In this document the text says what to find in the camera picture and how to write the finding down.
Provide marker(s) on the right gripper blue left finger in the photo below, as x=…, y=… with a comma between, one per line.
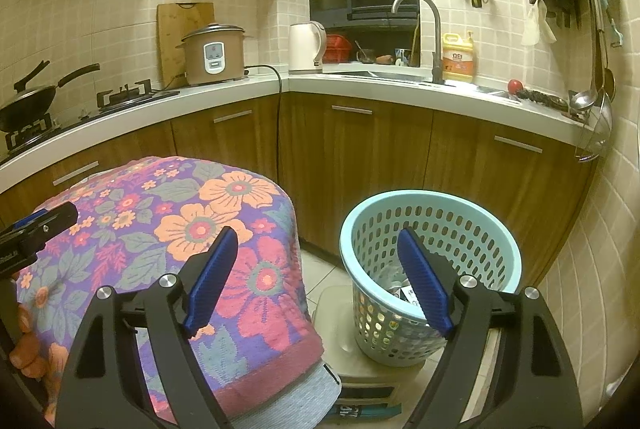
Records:
x=103, y=384

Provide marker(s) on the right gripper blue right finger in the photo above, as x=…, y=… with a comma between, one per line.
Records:
x=533, y=384

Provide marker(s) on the white blue carton box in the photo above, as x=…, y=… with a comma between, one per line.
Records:
x=400, y=296

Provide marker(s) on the light blue perforated trash basket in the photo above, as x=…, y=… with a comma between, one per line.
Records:
x=472, y=239

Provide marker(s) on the black gas stove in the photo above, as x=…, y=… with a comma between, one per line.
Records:
x=107, y=103

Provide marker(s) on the floral purple tablecloth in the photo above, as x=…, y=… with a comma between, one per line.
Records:
x=259, y=352

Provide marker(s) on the black wok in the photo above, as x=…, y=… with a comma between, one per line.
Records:
x=31, y=102

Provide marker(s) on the white scale platform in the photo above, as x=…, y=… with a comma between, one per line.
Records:
x=364, y=381

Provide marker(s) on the wooden cutting board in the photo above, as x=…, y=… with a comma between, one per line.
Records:
x=173, y=22

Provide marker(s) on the brown rice cooker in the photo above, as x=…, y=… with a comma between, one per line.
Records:
x=214, y=53

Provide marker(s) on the steel ladle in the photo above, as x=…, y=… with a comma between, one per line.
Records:
x=584, y=100

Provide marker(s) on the wooden base cabinets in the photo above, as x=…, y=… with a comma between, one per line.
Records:
x=329, y=153

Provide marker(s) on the red tomato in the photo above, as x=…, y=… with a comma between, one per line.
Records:
x=514, y=85

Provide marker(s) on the white electric kettle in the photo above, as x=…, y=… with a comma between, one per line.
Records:
x=306, y=47

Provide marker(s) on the yellow oil bottle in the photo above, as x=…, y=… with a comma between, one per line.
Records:
x=458, y=57

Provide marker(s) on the red basket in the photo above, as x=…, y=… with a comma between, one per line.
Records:
x=338, y=49

